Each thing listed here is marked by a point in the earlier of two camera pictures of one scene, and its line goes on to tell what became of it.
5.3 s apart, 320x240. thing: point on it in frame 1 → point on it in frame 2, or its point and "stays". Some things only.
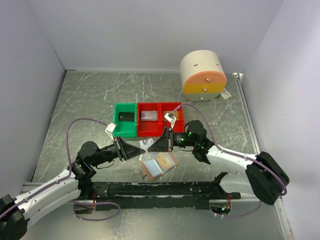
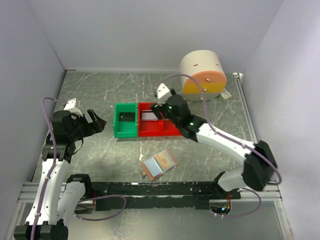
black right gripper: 163,143 → 158,109
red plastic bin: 149,119 stays
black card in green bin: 126,116 stays
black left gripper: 127,151 → 95,126
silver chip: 145,144 → 148,115
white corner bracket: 237,76 stays
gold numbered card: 164,161 stays
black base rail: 154,195 stays
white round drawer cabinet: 203,74 stays
